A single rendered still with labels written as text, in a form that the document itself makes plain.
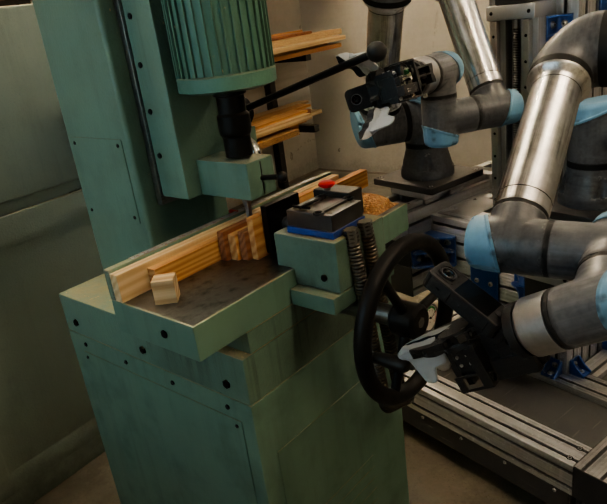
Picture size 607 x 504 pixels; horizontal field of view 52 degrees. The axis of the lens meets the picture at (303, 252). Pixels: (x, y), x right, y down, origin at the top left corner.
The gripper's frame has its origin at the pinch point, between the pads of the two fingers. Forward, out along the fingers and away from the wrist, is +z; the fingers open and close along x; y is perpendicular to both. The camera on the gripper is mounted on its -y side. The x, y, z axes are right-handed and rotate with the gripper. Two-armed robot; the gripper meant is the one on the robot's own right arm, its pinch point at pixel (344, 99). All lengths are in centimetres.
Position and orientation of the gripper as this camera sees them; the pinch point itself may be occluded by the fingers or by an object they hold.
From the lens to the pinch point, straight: 114.6
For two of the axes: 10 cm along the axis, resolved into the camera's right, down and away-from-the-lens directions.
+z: -6.4, 3.5, -6.9
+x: 2.9, 9.3, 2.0
